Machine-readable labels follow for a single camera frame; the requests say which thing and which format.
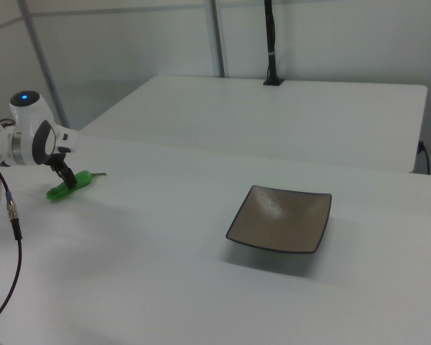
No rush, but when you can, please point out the black camera stand pole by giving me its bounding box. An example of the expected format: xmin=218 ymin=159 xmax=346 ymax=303
xmin=262 ymin=0 xmax=287 ymax=87

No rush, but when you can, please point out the white side table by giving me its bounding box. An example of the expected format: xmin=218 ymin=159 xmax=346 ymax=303
xmin=79 ymin=74 xmax=429 ymax=174

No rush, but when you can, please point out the slanted grey metal frame post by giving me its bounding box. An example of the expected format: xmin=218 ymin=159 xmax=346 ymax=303
xmin=20 ymin=0 xmax=71 ymax=129

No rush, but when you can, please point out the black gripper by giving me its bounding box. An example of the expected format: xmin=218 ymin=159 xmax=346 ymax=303
xmin=47 ymin=153 xmax=77 ymax=190

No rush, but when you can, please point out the green chili pepper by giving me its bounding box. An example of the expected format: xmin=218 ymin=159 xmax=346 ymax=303
xmin=45 ymin=170 xmax=108 ymax=203

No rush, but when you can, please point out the square brown ceramic plate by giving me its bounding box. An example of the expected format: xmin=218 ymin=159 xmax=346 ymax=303
xmin=225 ymin=185 xmax=333 ymax=254

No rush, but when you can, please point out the black cable with metal connector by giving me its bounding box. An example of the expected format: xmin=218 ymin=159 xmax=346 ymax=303
xmin=0 ymin=152 xmax=24 ymax=330

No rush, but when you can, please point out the black cable at table end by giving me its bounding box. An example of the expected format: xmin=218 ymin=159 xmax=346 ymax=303
xmin=417 ymin=139 xmax=431 ymax=175

